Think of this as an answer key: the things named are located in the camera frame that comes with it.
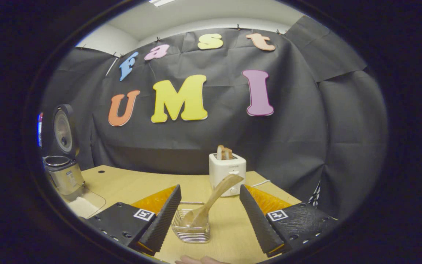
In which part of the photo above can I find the black backdrop cloth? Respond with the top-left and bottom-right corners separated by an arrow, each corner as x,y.
41,15 -> 389,220

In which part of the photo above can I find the black silver rice cooker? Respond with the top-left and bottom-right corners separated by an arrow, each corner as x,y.
42,104 -> 85,196

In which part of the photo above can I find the white toaster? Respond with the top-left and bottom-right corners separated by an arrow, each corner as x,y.
209,152 -> 247,197

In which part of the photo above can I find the wooden spoon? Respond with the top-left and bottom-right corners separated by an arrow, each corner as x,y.
182,174 -> 244,228

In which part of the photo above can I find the clear plastic container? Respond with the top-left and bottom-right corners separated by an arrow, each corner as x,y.
63,187 -> 106,219

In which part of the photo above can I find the toasted bread slice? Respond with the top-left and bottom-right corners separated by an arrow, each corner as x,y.
216,145 -> 234,161

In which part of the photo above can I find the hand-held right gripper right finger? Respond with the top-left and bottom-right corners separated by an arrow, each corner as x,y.
239,184 -> 340,257

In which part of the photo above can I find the computer monitor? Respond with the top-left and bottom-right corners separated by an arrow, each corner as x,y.
37,112 -> 44,147

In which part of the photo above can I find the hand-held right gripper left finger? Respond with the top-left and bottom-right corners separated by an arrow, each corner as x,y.
85,184 -> 182,256

